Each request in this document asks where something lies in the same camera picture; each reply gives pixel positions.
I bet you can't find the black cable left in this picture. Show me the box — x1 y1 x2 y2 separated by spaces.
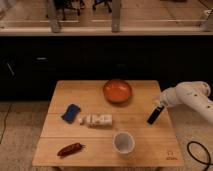
0 103 14 145

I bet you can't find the black office chair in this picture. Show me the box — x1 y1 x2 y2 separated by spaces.
91 0 114 14

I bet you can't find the blue eraser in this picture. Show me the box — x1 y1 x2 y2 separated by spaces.
61 104 81 123

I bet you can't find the white toy block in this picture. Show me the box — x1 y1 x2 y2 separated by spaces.
78 114 113 127

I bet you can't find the orange bowl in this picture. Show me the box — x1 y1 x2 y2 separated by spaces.
103 79 132 103

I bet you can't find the white cup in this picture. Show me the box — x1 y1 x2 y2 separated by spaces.
112 131 135 155

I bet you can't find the red chili pepper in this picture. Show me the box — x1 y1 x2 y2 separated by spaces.
57 143 84 157

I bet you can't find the black floor cable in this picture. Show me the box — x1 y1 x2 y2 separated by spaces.
186 140 213 171

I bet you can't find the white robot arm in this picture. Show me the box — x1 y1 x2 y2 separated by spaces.
147 81 213 125

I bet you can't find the wooden table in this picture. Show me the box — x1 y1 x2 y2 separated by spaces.
33 81 183 167

